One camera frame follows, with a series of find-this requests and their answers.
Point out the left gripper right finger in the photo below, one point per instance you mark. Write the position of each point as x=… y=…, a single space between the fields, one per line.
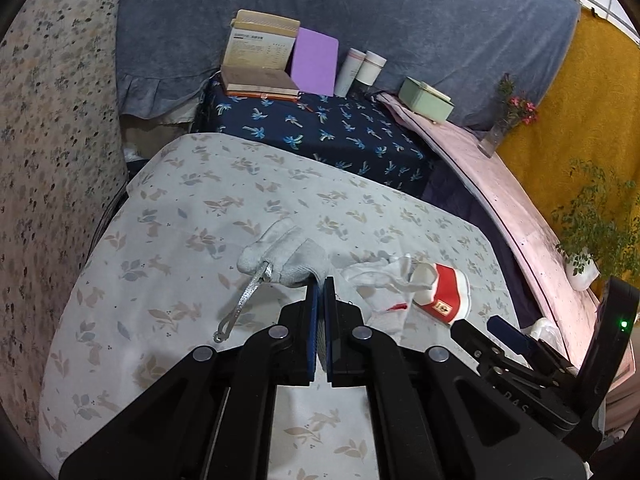
x=433 y=417

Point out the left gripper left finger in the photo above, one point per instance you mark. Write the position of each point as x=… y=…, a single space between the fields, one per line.
x=210 y=416

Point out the white tissue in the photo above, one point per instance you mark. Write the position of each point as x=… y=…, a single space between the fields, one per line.
x=384 y=287

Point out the grey drawstring pouch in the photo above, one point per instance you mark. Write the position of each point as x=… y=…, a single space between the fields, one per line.
x=284 y=255

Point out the pink cloth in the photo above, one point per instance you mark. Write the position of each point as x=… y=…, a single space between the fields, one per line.
x=522 y=226

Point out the floral grey tablecloth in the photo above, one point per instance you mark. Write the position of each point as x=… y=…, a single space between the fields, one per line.
x=164 y=275

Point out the green plant white pot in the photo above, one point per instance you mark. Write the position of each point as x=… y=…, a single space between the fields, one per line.
x=599 y=227

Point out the mustard yellow curtain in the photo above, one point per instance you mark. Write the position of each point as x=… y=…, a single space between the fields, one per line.
x=590 y=113

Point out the vase with pink flowers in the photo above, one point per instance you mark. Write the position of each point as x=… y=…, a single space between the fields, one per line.
x=513 y=110

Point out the navy floral cloth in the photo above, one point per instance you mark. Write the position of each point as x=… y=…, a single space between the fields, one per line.
x=356 y=135

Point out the speckled floral cloth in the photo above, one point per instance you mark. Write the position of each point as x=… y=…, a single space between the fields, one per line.
x=61 y=168

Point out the mint green box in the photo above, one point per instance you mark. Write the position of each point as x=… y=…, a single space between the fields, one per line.
x=425 y=100

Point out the white cylindrical jar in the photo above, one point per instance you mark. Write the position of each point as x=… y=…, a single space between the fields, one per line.
x=370 y=68

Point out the tall white tube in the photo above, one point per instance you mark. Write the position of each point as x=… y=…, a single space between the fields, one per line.
x=348 y=72

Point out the purple notebook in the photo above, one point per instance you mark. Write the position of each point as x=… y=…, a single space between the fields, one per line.
x=314 y=61

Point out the beige open box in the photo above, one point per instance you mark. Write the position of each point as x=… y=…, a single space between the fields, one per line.
x=259 y=47

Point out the blue-grey blanket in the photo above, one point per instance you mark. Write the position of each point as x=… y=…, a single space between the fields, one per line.
x=167 y=49

